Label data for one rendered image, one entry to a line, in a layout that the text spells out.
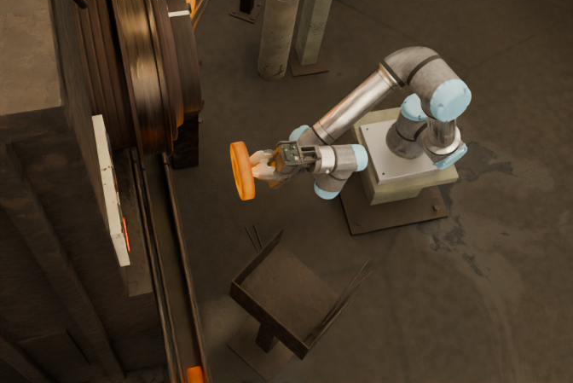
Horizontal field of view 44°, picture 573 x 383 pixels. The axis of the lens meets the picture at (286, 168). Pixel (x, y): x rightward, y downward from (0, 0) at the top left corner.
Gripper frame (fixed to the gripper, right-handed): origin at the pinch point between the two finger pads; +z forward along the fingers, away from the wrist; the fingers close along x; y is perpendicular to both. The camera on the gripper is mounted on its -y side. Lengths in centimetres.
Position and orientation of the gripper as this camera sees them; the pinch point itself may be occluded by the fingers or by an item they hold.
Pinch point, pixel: (242, 167)
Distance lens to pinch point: 183.0
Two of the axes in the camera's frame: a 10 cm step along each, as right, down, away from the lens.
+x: 2.4, 8.8, -4.0
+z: -9.0, 0.5, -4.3
